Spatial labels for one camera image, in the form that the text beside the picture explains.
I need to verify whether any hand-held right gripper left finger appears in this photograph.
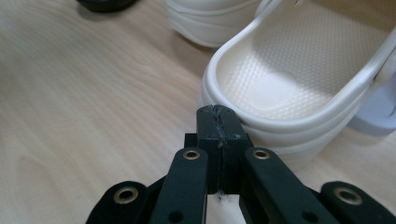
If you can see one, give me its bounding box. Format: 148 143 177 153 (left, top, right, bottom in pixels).
185 105 221 194

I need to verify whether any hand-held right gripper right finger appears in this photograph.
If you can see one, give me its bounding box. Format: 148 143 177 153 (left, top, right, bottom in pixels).
215 105 253 194

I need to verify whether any cream clog shoe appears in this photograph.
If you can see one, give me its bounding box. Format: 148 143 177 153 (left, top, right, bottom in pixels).
198 0 396 171
163 0 269 49

